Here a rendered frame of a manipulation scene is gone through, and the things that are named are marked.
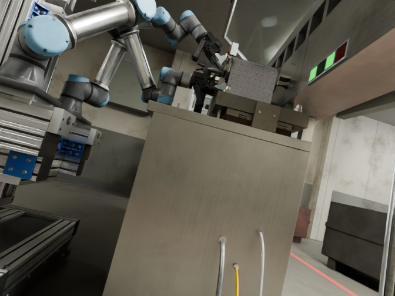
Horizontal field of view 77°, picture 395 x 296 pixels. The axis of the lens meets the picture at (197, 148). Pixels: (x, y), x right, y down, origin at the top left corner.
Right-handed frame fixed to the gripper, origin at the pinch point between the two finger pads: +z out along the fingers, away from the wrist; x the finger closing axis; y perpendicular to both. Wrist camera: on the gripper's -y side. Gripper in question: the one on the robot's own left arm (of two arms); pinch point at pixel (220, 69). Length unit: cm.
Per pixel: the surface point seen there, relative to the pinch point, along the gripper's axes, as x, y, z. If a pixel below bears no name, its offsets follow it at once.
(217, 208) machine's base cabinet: -31, -44, 51
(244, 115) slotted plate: -23.3, -12.3, 28.4
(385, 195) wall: 434, 301, 347
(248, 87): -5.0, 4.0, 17.0
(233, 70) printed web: -5.1, 3.1, 5.6
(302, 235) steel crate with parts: 285, 52, 229
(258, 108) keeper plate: -26.7, -7.0, 29.2
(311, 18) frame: -11, 49, 7
